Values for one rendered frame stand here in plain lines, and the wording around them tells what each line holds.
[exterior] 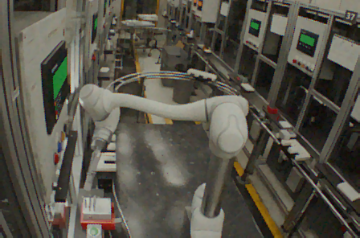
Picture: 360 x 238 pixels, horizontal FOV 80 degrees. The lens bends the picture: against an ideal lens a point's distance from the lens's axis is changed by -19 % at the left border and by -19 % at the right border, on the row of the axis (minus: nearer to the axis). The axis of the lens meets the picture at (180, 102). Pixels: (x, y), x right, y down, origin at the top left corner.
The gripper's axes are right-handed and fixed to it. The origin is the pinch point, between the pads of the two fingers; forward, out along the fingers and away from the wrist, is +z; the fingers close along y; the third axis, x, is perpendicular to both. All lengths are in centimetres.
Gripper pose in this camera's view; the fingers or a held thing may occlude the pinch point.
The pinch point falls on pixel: (88, 182)
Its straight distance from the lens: 115.9
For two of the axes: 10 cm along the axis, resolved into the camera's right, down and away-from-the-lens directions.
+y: 4.8, -4.4, -7.6
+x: 8.6, 3.8, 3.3
